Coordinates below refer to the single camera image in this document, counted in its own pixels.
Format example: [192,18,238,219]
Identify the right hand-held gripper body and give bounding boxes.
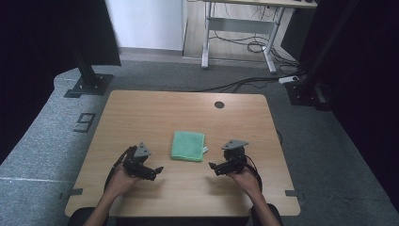
[220,138,250,176]

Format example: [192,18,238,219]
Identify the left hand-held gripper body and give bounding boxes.
[121,141,152,181]

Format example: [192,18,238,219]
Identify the green cloth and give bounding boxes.
[170,130,209,163]

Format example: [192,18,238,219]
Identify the person's right hand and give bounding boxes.
[228,168,262,198]

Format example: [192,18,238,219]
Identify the person's left hand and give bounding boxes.
[105,163,143,200]

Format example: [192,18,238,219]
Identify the grey floor tape strip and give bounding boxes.
[58,187,85,201]
[284,189,306,201]

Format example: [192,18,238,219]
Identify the person's left leg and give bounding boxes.
[67,206,119,226]

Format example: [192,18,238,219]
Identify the black metal stand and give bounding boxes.
[284,0,361,111]
[63,37,114,99]

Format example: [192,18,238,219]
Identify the white power strip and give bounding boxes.
[278,74,301,86]

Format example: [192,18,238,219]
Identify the black curtain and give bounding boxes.
[299,0,399,215]
[0,0,122,165]

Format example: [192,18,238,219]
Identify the left hand-held gripper black cable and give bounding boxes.
[103,145,138,193]

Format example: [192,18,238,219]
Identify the hand-held gripper black cable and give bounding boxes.
[103,145,138,193]
[244,154,263,192]

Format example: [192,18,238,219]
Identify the right hand-held gripper black cable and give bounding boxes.
[244,154,263,192]

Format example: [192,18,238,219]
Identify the black floor cables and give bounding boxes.
[193,27,307,94]

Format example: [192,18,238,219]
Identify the white metal frame desk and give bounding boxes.
[187,0,318,75]

